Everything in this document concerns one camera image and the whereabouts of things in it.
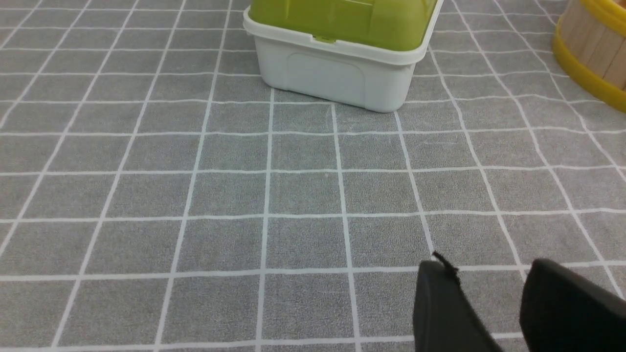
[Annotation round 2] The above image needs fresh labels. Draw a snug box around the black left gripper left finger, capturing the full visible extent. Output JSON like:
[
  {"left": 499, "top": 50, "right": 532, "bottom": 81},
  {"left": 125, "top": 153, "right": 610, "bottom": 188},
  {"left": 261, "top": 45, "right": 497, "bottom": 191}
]
[{"left": 413, "top": 251, "right": 502, "bottom": 352}]

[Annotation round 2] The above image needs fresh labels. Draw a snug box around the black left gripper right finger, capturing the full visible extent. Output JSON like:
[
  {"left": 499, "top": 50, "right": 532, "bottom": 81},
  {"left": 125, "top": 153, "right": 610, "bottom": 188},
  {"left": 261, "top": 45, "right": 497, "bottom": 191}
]
[{"left": 519, "top": 259, "right": 626, "bottom": 352}]

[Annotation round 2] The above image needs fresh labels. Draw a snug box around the yellow rimmed bamboo steamer basket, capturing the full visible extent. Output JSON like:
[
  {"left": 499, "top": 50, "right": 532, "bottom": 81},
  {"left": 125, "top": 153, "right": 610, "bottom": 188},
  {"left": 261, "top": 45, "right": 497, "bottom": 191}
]
[{"left": 552, "top": 0, "right": 626, "bottom": 113}]

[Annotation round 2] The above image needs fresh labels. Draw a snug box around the green lidded white storage box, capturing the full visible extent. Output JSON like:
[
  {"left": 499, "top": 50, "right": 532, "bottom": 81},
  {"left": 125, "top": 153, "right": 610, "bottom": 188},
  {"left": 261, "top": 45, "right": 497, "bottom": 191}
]
[{"left": 243, "top": 0, "right": 443, "bottom": 113}]

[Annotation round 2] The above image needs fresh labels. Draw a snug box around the grey checked tablecloth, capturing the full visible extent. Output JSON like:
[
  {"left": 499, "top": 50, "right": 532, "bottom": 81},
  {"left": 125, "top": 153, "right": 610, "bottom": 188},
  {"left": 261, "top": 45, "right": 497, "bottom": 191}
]
[{"left": 0, "top": 0, "right": 625, "bottom": 352}]

